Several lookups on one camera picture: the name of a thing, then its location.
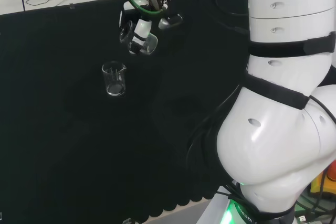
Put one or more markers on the small clear glass beaker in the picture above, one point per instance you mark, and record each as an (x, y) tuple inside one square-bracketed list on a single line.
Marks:
[(151, 44)]

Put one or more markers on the black bench cloth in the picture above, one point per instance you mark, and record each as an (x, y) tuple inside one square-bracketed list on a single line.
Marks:
[(52, 129)]

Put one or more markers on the yellow stop button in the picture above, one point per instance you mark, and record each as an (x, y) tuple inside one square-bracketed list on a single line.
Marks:
[(319, 182)]

